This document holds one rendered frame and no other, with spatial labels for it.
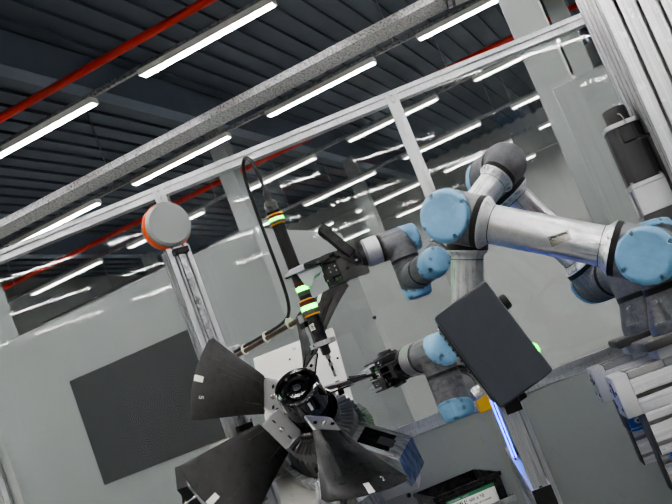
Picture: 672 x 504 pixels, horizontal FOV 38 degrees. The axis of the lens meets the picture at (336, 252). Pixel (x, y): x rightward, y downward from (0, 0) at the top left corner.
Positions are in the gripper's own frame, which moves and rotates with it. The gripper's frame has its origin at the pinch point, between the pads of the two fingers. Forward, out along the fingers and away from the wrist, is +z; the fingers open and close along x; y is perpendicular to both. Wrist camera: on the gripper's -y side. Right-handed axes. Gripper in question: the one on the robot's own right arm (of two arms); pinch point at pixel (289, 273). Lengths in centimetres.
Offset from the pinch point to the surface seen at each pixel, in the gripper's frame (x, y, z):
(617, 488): 59, 92, -76
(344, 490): -23, 55, 7
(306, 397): -7.0, 31.7, 7.2
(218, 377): 13.9, 18.0, 26.9
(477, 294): -88, 27, -24
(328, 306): 11.1, 10.7, -7.4
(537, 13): 359, -157, -236
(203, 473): -6, 40, 37
